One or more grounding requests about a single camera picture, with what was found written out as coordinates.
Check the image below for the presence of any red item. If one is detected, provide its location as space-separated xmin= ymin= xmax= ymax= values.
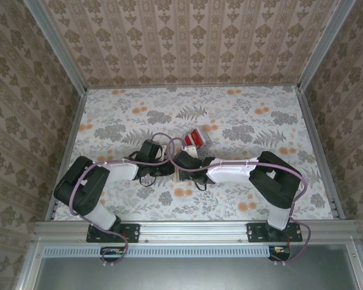
xmin=183 ymin=126 xmax=213 ymax=153

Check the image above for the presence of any red gold-print card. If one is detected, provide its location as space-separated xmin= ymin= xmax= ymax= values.
xmin=184 ymin=129 xmax=206 ymax=146

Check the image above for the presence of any floral patterned table cover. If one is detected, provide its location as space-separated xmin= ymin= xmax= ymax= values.
xmin=53 ymin=85 xmax=336 ymax=222

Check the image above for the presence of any black connector board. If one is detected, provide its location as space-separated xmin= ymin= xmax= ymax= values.
xmin=268 ymin=245 xmax=292 ymax=262
xmin=100 ymin=246 xmax=125 ymax=263

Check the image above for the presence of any grey metal panel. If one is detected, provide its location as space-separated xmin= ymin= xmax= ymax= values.
xmin=33 ymin=244 xmax=361 ymax=290

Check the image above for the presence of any thin black left gripper cable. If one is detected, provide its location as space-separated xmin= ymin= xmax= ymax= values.
xmin=138 ymin=175 xmax=159 ymax=187

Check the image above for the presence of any long aluminium frame rail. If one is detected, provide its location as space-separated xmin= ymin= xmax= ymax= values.
xmin=32 ymin=220 xmax=361 ymax=246

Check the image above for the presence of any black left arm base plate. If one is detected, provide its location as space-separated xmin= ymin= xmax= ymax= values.
xmin=86 ymin=222 xmax=141 ymax=243

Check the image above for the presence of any white slotted cable duct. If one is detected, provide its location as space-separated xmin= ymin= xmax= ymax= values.
xmin=43 ymin=245 xmax=291 ymax=259

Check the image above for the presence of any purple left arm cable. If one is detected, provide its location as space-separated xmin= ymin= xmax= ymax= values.
xmin=70 ymin=132 xmax=175 ymax=268

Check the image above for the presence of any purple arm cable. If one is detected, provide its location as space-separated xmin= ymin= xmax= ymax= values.
xmin=70 ymin=132 xmax=175 ymax=268
xmin=168 ymin=137 xmax=313 ymax=267

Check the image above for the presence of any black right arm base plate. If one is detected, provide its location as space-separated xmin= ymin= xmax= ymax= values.
xmin=247 ymin=222 xmax=303 ymax=243

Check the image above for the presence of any aluminium table edge rail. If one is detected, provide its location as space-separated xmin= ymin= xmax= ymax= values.
xmin=45 ymin=89 xmax=89 ymax=223
xmin=296 ymin=87 xmax=345 ymax=221

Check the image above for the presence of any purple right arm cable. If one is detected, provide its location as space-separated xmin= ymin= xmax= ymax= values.
xmin=168 ymin=137 xmax=313 ymax=267

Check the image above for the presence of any aluminium frame bar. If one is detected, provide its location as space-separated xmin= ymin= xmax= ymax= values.
xmin=15 ymin=238 xmax=46 ymax=290
xmin=344 ymin=241 xmax=363 ymax=290

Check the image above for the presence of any aluminium frame post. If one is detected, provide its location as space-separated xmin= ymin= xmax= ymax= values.
xmin=296 ymin=0 xmax=357 ymax=91
xmin=23 ymin=0 xmax=89 ymax=95

